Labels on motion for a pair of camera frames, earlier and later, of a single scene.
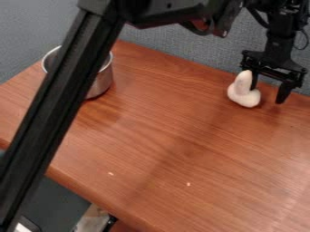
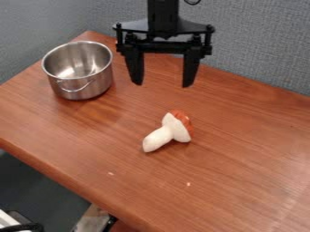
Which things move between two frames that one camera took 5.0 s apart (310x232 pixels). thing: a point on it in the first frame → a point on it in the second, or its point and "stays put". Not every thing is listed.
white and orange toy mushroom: (239, 92) → (176, 128)
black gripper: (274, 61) → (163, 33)
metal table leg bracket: (95, 220) stays put
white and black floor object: (25, 225) stays put
